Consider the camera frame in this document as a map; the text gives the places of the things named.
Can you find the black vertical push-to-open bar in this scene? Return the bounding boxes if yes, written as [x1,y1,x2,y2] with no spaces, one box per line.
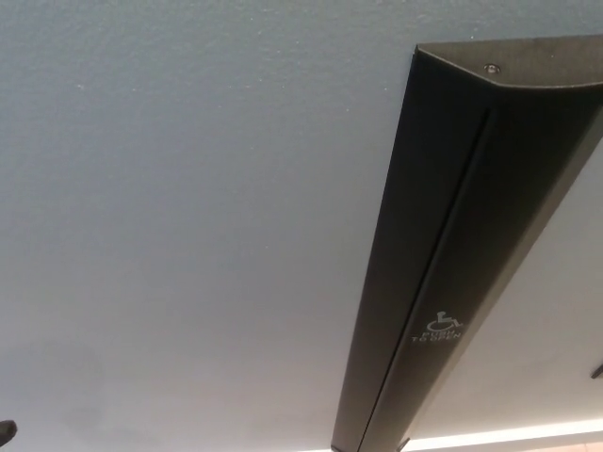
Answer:
[330,34,603,452]

